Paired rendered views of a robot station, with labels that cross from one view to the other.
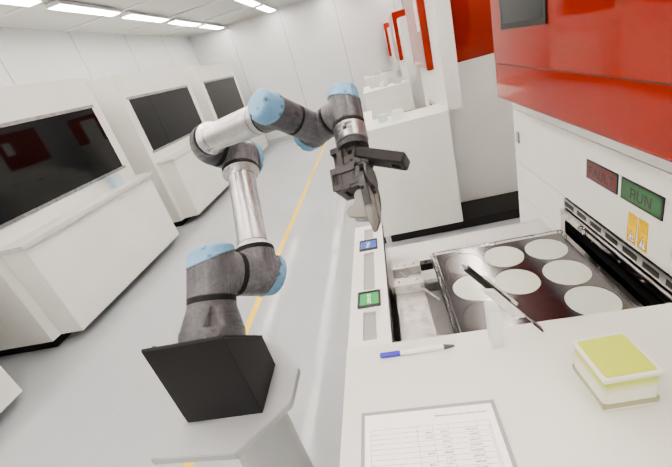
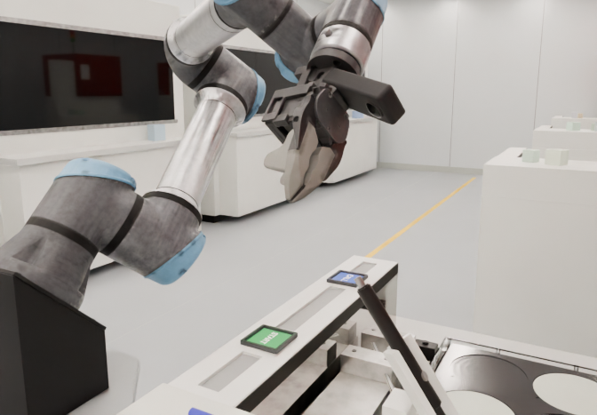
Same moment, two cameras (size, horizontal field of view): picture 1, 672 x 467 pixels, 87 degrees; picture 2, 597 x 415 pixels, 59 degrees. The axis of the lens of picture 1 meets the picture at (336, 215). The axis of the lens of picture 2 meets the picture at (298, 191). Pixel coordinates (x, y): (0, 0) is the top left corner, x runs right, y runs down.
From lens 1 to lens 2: 0.34 m
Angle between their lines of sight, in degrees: 21
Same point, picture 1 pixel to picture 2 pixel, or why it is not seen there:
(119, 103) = not seen: hidden behind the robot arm
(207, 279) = (62, 201)
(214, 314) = (40, 250)
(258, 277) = (143, 240)
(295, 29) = (473, 26)
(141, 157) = not seen: hidden behind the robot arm
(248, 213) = (189, 155)
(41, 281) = (18, 210)
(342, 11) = (553, 18)
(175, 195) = (221, 180)
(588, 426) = not seen: outside the picture
